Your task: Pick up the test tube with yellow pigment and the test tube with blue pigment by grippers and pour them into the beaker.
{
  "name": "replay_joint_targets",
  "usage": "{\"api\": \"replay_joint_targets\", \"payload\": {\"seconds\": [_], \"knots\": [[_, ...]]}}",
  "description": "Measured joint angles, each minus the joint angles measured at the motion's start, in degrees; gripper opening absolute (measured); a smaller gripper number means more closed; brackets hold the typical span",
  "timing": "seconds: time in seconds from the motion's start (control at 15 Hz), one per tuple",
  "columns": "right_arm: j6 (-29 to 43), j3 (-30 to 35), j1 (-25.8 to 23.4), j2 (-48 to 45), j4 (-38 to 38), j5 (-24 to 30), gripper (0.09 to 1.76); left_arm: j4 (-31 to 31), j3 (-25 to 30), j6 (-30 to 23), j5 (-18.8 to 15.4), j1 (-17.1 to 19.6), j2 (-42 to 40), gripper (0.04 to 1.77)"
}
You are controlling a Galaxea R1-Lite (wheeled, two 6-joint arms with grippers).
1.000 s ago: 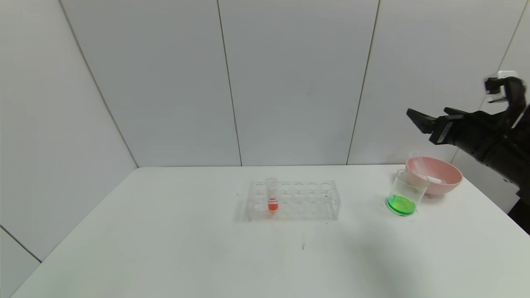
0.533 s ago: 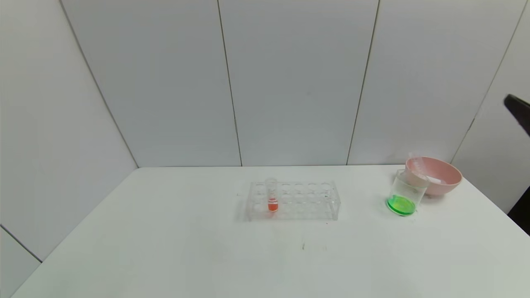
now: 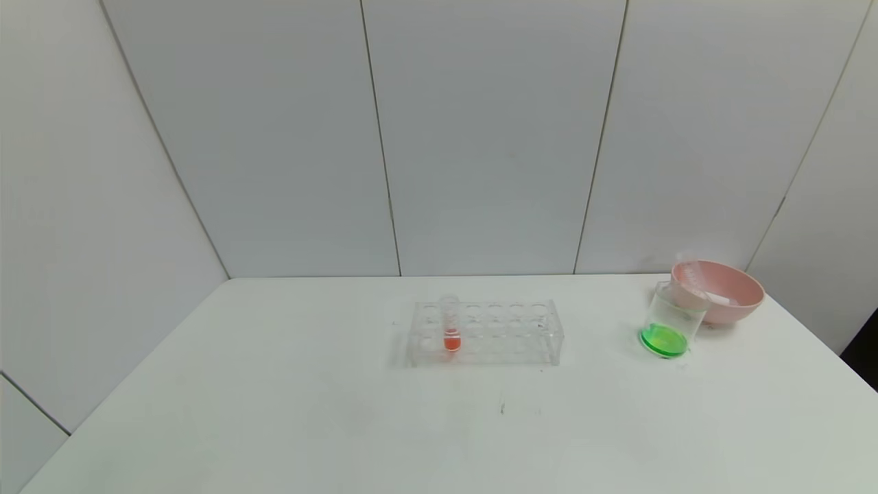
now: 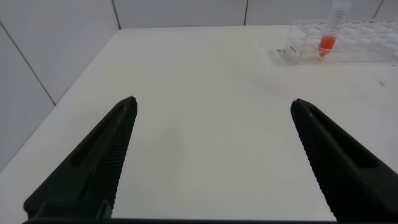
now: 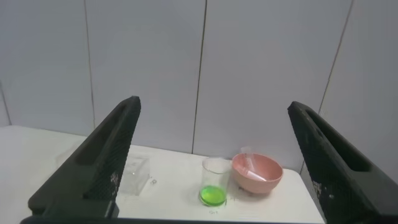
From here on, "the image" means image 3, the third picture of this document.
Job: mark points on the pink bowl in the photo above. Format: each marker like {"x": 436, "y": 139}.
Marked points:
{"x": 734, "y": 288}

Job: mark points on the test tube with red liquid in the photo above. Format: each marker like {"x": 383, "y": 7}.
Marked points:
{"x": 451, "y": 339}

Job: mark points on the test tube with blue liquid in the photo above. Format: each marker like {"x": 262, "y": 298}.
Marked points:
{"x": 689, "y": 271}

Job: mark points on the dark object beside table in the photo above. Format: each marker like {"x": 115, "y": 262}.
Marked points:
{"x": 863, "y": 357}

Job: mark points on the clear glass beaker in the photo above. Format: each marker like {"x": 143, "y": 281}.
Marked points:
{"x": 664, "y": 339}

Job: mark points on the test tube with yellow pigment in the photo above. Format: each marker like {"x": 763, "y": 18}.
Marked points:
{"x": 724, "y": 299}

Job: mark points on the clear plastic test tube rack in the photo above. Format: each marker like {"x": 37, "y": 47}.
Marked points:
{"x": 494, "y": 343}

